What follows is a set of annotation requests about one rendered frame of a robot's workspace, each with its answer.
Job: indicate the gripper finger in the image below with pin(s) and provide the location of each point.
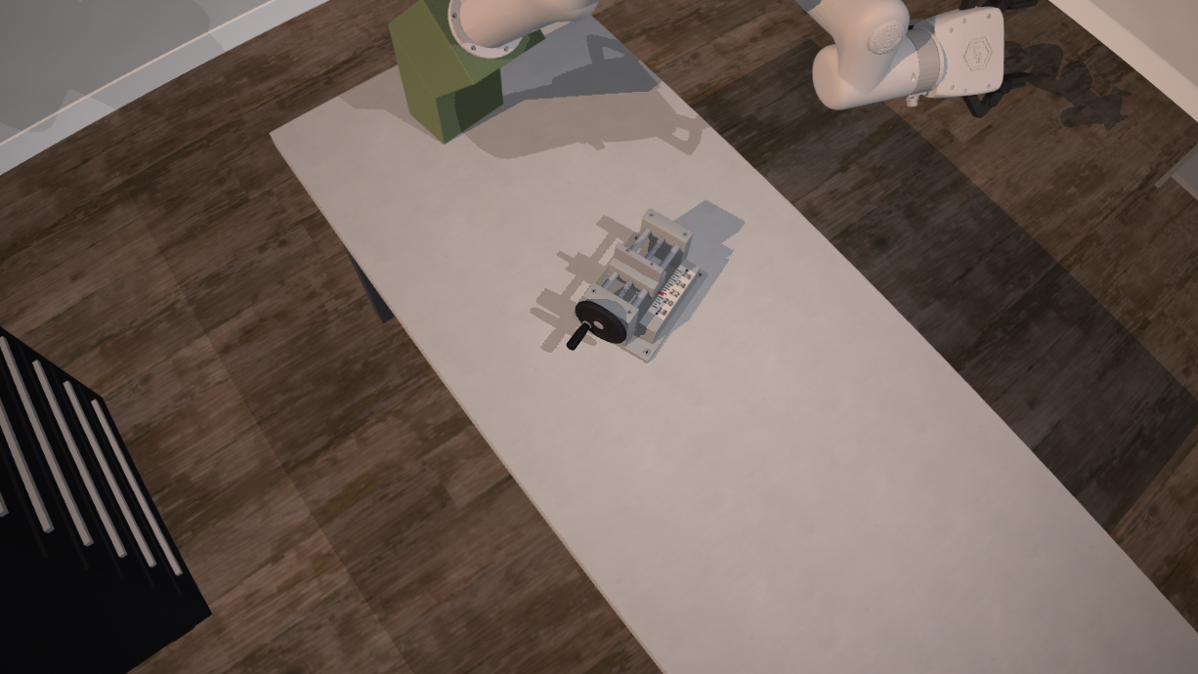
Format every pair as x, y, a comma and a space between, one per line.
1001, 4
1010, 81

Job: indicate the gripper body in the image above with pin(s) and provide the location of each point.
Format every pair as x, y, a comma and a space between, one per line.
972, 42

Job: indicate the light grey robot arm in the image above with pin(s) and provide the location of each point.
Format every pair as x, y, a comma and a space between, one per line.
864, 66

